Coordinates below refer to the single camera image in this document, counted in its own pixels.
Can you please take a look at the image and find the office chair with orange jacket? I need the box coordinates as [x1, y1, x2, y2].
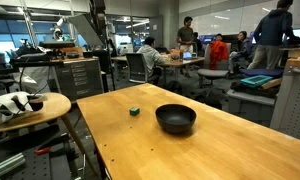
[197, 41, 231, 88]

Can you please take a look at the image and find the grey storage bin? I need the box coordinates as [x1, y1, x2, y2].
[227, 89, 275, 127]

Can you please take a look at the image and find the red handled tool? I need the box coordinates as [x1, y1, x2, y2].
[35, 147, 51, 155]

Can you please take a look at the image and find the standing person in blue hoodie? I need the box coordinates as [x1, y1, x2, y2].
[248, 0, 294, 70]

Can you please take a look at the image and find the wooden office desk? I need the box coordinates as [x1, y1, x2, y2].
[112, 56, 204, 81]

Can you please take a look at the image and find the grey perforated cabinet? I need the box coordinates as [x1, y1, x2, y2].
[270, 59, 300, 139]

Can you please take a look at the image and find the green block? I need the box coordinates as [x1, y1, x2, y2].
[129, 107, 140, 116]

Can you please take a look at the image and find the aluminium extrusion bar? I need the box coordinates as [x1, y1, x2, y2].
[0, 153, 25, 177]

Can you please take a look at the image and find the round wooden side table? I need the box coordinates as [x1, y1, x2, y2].
[0, 92, 97, 175]

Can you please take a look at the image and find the teal tray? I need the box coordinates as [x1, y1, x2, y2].
[241, 75, 272, 87]

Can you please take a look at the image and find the standing person in dark shirt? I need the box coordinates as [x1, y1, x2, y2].
[175, 16, 195, 78]

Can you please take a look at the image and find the grey drawer cabinet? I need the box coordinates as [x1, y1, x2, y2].
[55, 58, 104, 102]

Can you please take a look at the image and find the seated person in dark clothes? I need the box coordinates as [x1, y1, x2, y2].
[229, 31, 252, 75]

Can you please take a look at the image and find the seated person in grey hoodie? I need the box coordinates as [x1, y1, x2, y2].
[138, 37, 165, 85]

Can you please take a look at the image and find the grey mesh office chair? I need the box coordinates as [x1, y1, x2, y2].
[126, 53, 148, 83]

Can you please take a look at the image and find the black bowl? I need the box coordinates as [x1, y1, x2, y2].
[155, 104, 197, 134]

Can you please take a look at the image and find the white cloth with black items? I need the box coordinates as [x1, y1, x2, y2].
[0, 91, 48, 122]

